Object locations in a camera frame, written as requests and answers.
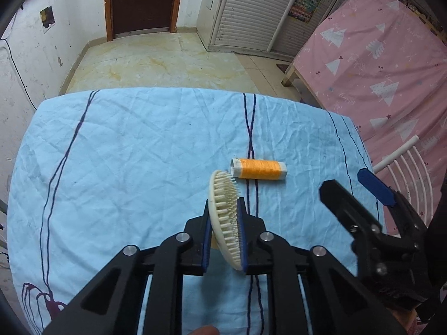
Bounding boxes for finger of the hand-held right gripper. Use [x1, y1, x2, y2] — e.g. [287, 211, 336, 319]
[319, 180, 385, 238]
[357, 168, 429, 238]

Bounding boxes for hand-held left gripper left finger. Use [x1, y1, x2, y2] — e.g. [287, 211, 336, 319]
[42, 213, 213, 335]

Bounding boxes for white louvered wardrobe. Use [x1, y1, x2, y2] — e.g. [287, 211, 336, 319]
[196, 0, 310, 56]

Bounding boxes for small dark wall picture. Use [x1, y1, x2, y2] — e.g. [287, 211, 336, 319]
[39, 6, 56, 34]

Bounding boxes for dark brown door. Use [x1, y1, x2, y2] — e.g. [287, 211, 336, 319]
[104, 0, 186, 41]

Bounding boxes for light blue tablecloth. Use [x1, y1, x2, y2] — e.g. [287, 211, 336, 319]
[7, 87, 386, 335]

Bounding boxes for cream round brush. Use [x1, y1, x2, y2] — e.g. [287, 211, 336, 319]
[208, 170, 244, 271]

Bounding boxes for black wall cable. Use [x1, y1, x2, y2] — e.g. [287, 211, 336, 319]
[0, 37, 37, 110]

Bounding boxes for pink printed bed sheet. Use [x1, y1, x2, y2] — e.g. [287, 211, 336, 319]
[291, 0, 447, 182]

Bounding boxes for wooden bed frame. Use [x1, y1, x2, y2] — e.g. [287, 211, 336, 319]
[281, 61, 325, 109]

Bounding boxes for white metal chair back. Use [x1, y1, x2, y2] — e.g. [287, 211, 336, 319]
[374, 135, 435, 233]

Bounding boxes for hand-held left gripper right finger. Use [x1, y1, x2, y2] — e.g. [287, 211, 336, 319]
[237, 197, 409, 335]

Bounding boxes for orange thread spool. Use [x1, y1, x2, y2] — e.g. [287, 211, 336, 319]
[229, 158, 289, 181]

